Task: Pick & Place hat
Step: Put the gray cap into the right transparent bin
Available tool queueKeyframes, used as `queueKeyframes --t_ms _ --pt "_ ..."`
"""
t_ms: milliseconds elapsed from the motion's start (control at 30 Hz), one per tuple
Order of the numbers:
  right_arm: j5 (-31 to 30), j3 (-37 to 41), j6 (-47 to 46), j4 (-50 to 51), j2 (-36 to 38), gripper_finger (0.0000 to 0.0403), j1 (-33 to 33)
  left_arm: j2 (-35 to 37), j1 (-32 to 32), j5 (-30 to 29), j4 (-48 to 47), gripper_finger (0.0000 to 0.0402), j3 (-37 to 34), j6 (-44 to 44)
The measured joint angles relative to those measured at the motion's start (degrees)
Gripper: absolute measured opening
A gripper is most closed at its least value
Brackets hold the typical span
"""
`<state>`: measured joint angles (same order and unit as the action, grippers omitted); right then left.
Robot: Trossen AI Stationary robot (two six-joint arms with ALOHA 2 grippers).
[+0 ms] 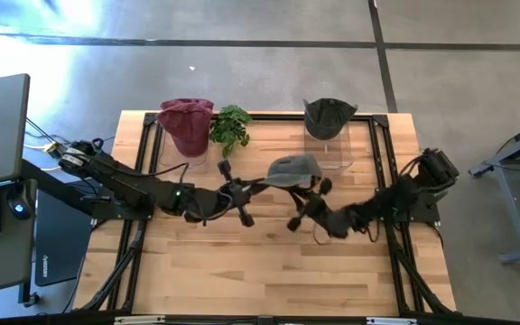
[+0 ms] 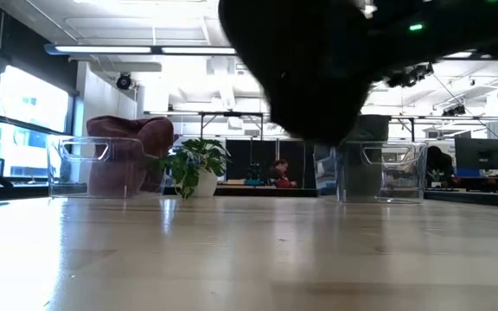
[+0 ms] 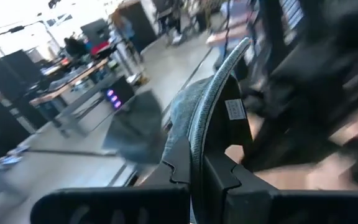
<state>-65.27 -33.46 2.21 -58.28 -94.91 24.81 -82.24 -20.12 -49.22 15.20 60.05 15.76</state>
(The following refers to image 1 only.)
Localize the dark green baseball cap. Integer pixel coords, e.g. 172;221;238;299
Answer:
302;97;359;141

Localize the green leafy plant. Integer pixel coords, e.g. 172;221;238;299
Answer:
209;104;253;159

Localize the clear acrylic hat stand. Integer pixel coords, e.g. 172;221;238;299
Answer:
303;124;355;172
158;121;211;168

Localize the black standing desk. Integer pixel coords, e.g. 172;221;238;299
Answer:
0;160;107;308

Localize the faded green baseball cap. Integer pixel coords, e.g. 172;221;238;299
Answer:
263;153;323;189

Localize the yellow cable plug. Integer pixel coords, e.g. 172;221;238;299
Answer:
42;142;63;159

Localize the grey metal table frame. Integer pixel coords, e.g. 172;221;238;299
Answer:
469;115;520;265

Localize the black aluminium table frame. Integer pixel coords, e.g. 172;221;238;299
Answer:
77;111;458;325

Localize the white cable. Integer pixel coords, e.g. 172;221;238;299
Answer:
23;143;67;172

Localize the black computer case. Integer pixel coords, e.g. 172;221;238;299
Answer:
33;188;95;288

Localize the black computer mouse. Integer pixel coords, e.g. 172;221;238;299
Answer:
6;191;34;221

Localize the silver aluminium bar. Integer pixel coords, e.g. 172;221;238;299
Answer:
114;315;166;325
366;317;418;325

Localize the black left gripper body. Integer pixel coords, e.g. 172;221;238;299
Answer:
191;160;255;228

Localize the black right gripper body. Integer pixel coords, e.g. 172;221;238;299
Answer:
285;177;348;239

